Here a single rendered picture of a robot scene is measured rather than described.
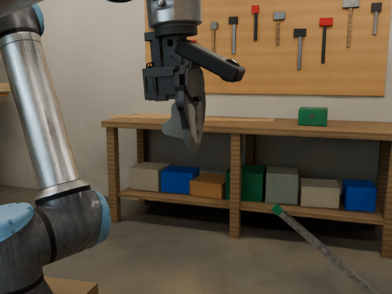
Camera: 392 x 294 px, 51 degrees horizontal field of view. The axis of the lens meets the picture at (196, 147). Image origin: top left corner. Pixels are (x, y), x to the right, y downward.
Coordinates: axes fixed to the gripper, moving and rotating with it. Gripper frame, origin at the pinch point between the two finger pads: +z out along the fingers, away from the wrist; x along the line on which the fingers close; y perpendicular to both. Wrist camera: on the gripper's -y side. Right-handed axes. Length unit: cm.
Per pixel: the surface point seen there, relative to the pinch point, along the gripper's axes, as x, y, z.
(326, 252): -144, -4, 82
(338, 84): -279, 0, 1
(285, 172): -236, 35, 63
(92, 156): -259, 232, 57
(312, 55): -277, 19, -24
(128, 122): -202, 148, 18
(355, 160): -281, -12, 63
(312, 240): -143, 3, 75
